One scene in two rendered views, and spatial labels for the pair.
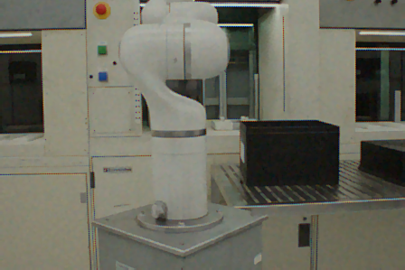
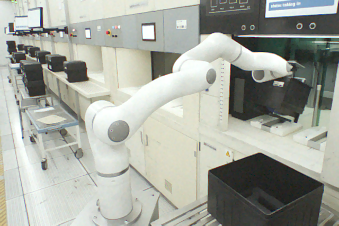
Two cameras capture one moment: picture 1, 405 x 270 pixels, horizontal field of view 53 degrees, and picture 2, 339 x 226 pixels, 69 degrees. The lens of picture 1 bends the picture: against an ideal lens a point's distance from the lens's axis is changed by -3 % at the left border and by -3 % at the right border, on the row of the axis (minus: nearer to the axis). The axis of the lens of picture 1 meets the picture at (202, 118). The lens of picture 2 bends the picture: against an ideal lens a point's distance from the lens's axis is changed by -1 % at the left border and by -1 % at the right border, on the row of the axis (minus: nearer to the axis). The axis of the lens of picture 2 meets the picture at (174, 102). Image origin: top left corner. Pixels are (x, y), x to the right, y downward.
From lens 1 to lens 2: 1.09 m
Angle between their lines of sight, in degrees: 60
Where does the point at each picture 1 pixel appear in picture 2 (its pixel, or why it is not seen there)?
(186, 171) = (100, 192)
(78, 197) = (193, 152)
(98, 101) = (204, 102)
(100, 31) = not seen: hidden behind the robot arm
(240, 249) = not seen: outside the picture
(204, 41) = (95, 126)
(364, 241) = not seen: outside the picture
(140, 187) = (219, 162)
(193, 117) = (100, 166)
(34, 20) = (178, 48)
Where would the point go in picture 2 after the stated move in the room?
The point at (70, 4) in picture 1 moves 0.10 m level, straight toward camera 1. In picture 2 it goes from (192, 39) to (181, 40)
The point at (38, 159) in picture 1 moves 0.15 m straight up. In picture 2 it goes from (180, 125) to (180, 104)
